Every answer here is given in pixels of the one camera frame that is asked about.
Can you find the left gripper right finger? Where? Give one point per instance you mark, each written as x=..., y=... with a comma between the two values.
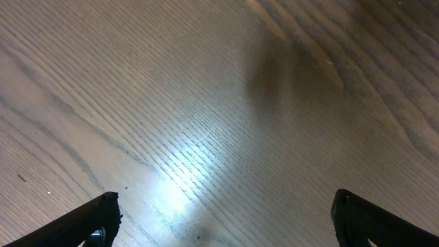
x=358, y=222

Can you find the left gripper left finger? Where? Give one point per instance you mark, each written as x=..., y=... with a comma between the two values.
x=95, y=223

